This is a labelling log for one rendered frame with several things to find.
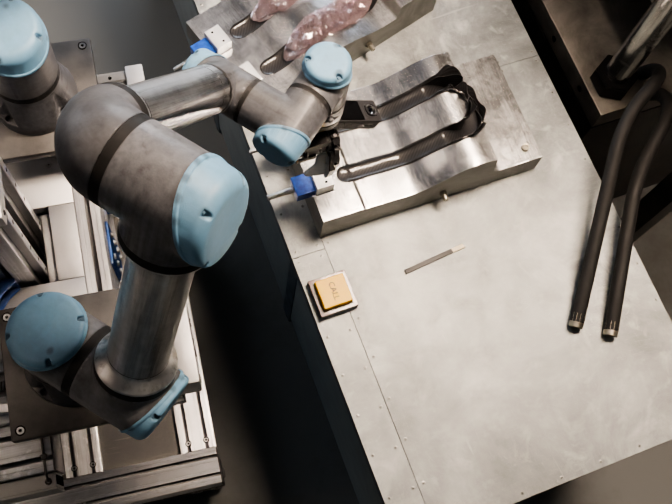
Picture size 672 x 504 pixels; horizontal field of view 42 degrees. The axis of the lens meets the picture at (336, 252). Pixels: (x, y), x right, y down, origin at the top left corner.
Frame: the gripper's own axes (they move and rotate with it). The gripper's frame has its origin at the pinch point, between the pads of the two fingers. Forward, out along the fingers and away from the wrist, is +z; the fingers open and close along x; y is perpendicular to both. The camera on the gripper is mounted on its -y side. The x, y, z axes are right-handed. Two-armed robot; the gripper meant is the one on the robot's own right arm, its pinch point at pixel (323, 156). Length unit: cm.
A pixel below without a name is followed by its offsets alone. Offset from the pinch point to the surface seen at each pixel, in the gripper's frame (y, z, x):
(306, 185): 2.8, 10.6, 0.5
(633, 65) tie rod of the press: -74, 10, -3
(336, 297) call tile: 4.1, 17.2, 22.4
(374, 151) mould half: -13.4, 12.6, -2.9
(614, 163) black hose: -59, 10, 16
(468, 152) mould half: -29.9, 7.7, 5.2
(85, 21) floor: 32, 101, -110
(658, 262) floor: -111, 101, 25
